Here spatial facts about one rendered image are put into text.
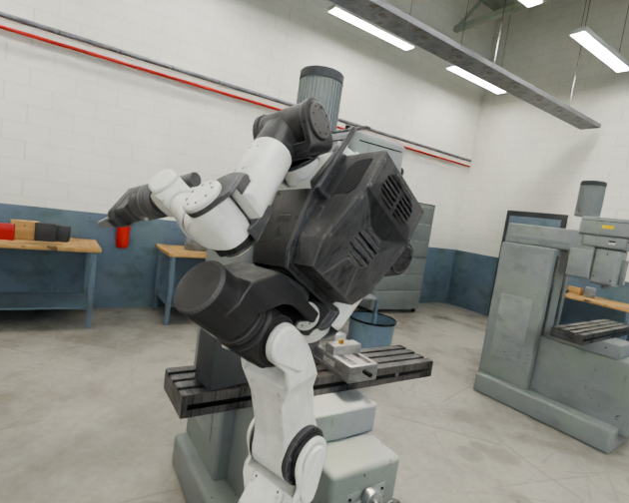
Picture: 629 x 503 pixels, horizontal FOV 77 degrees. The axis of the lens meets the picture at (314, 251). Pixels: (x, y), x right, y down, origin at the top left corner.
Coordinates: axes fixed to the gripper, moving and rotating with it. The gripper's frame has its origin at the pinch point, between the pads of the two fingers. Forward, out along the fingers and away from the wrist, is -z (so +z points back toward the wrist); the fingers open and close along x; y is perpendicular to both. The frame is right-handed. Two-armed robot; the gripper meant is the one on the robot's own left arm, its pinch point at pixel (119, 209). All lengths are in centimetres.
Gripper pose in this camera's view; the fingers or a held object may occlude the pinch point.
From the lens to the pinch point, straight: 117.3
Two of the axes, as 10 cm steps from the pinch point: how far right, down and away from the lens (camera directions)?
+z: 8.3, -0.8, -5.5
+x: 3.2, -7.4, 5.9
